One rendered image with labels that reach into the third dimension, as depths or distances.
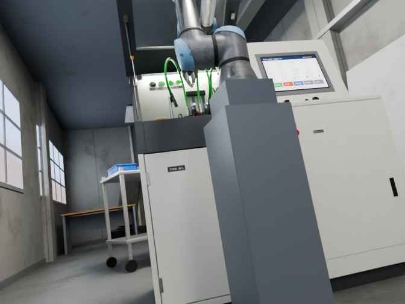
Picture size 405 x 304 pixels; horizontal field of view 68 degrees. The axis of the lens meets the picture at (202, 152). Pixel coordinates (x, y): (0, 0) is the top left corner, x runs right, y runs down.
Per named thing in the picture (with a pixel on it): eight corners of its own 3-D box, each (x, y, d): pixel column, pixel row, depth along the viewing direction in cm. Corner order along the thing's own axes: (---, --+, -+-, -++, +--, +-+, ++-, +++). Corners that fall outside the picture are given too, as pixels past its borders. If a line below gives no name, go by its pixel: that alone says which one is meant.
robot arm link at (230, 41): (253, 54, 105) (246, 20, 108) (216, 59, 104) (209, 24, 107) (247, 69, 117) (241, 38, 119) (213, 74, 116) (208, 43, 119)
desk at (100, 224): (69, 251, 651) (66, 215, 665) (137, 239, 695) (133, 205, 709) (63, 255, 580) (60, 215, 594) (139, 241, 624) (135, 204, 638)
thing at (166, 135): (146, 153, 141) (142, 120, 144) (146, 155, 145) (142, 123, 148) (268, 139, 153) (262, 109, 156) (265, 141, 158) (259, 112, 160)
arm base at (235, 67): (267, 79, 104) (261, 53, 106) (227, 81, 100) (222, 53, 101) (249, 96, 118) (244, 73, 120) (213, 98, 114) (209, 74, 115)
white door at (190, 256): (162, 309, 128) (143, 154, 140) (161, 308, 130) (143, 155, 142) (299, 278, 141) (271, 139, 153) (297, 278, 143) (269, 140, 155)
